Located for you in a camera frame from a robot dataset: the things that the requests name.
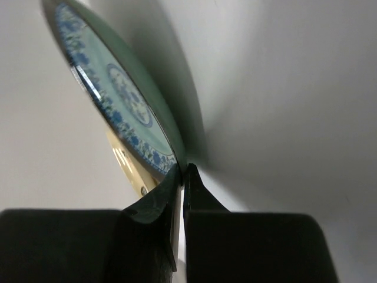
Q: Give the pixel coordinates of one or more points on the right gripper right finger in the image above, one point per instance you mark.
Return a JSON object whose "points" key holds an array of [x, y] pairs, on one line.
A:
{"points": [[225, 246]]}

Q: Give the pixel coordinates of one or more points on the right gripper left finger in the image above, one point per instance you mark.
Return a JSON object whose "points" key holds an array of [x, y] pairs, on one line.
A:
{"points": [[135, 244]]}

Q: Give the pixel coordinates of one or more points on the cream floral plate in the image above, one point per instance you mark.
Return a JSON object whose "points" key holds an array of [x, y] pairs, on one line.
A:
{"points": [[141, 180]]}

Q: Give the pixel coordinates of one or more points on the blue patterned plate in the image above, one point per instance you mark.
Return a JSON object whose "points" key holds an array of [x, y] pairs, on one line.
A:
{"points": [[119, 86]]}

